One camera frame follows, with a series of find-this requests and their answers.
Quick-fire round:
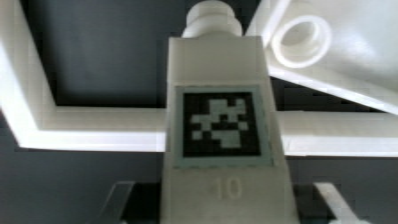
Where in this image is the white front fence bar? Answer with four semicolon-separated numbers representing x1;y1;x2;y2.
33;107;398;157

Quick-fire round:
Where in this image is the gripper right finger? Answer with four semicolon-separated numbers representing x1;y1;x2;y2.
293;182;371;224

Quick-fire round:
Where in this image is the white table leg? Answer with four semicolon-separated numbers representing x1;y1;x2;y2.
160;0;300;224

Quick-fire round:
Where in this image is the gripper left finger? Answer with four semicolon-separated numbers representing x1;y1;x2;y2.
87;181;161;224

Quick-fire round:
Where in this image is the white square table top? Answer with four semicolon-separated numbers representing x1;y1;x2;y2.
245;0;398;115

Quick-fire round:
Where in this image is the white left fence bar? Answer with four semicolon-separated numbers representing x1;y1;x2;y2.
0;0;57;150

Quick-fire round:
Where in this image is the white fence bar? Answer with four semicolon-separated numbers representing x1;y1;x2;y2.
33;107;398;157
0;0;57;150

